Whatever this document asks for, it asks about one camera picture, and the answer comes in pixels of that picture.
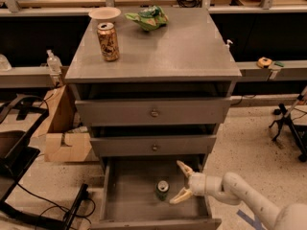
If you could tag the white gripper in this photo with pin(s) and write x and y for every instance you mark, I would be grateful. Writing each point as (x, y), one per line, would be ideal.
(199, 184)

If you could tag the green soda can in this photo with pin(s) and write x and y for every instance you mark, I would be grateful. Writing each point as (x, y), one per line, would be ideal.
(161, 189)

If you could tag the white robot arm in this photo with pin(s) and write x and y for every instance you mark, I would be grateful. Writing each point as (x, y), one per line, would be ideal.
(232, 189)

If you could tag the grey middle drawer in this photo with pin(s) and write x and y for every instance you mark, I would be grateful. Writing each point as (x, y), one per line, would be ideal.
(153, 145)

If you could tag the grey open bottom drawer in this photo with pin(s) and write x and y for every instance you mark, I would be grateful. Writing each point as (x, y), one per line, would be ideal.
(129, 201)

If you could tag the grey top drawer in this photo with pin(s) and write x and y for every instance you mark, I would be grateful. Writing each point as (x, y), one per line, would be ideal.
(149, 112)

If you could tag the grey wooden drawer cabinet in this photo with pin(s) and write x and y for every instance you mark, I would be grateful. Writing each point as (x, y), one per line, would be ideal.
(186, 59)

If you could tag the gold patterned soda can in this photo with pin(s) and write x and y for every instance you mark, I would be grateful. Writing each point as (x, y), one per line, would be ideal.
(108, 41)

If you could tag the black tripod stand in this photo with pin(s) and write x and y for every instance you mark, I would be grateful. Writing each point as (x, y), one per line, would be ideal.
(299, 132)

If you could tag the cardboard box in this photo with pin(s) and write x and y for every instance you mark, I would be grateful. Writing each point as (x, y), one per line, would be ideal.
(66, 140)

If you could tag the small white pump bottle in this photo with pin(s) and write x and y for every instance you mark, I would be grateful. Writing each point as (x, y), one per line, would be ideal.
(228, 44)

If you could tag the green marker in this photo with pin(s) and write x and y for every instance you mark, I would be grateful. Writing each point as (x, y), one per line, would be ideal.
(280, 64)

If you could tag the green chip bag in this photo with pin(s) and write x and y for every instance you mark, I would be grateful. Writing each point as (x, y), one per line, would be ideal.
(149, 19)

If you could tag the clear plastic bottle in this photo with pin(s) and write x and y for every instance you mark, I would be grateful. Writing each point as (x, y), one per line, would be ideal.
(53, 62)

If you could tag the black chair frame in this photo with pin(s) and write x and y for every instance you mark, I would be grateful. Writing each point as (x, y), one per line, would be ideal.
(16, 157)

